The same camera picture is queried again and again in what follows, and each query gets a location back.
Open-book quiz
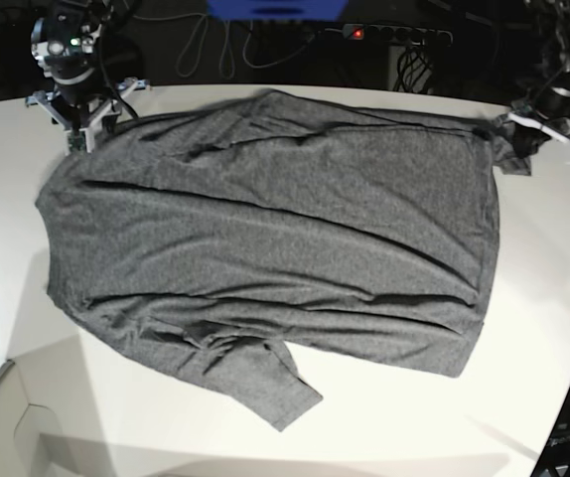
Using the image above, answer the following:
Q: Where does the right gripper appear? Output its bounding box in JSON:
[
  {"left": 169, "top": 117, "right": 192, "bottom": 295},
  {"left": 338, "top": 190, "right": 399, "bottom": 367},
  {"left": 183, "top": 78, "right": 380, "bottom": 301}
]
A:
[{"left": 24, "top": 89, "right": 124, "bottom": 142}]

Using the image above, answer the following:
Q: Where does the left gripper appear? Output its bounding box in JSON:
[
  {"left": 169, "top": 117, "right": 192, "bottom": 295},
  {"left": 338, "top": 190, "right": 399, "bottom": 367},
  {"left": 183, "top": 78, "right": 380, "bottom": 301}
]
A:
[{"left": 491, "top": 83, "right": 570, "bottom": 159}]

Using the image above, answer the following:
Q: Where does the grey long-sleeve t-shirt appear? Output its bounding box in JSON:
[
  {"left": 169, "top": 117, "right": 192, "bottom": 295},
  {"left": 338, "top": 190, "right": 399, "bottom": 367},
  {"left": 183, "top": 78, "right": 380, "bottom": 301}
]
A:
[{"left": 36, "top": 90, "right": 531, "bottom": 430}]

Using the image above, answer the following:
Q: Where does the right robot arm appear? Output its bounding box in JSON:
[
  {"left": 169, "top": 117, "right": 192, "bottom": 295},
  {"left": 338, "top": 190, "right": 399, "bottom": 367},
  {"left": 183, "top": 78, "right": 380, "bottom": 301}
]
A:
[{"left": 25, "top": 1, "right": 150, "bottom": 152}]

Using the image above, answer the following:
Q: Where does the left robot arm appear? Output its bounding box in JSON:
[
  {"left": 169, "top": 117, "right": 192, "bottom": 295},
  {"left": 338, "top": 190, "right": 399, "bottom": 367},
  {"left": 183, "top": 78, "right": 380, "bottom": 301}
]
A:
[{"left": 499, "top": 1, "right": 570, "bottom": 161}]

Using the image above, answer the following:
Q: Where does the blue plastic bin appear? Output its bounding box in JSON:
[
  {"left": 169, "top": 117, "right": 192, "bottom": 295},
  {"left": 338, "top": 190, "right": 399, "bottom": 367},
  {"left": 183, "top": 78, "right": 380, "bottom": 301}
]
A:
[{"left": 207, "top": 0, "right": 348, "bottom": 21}]

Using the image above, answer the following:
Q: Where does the black power strip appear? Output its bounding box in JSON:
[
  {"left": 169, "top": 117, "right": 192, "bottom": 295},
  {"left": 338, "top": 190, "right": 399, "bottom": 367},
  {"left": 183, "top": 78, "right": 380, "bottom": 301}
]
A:
[{"left": 341, "top": 23, "right": 454, "bottom": 48}]

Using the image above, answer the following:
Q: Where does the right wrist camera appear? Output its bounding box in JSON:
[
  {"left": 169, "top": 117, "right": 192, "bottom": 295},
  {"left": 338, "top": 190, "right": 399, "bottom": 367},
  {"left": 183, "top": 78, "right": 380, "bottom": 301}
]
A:
[{"left": 66, "top": 130, "right": 94, "bottom": 153}]

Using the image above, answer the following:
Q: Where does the grey looped cable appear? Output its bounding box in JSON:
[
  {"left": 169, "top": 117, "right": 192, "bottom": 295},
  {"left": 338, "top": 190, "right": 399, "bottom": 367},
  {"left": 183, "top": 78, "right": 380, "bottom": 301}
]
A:
[{"left": 175, "top": 14, "right": 316, "bottom": 79}]

